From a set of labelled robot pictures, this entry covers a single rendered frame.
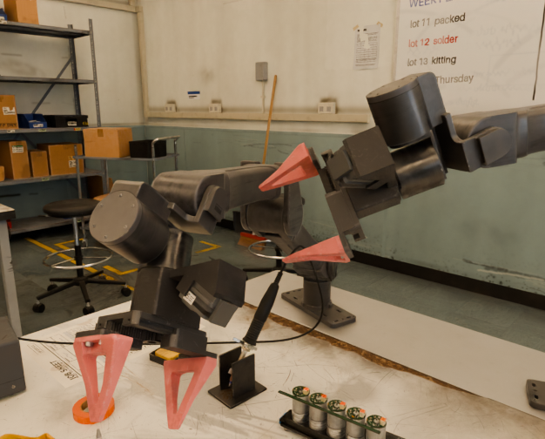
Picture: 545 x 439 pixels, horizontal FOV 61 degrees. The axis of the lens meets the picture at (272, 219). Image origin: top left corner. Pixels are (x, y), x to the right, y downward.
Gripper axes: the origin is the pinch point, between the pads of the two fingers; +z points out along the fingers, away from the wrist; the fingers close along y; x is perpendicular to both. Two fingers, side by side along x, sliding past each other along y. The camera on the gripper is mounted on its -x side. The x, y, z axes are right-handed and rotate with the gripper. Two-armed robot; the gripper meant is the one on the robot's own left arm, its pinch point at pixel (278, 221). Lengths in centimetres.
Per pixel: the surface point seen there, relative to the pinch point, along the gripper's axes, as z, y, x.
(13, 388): 50, 6, 11
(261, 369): 16.0, 15.1, 28.9
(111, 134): 151, -200, 247
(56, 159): 233, -229, 288
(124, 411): 33.8, 15.1, 13.6
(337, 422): 3.0, 24.9, 12.6
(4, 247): 145, -73, 116
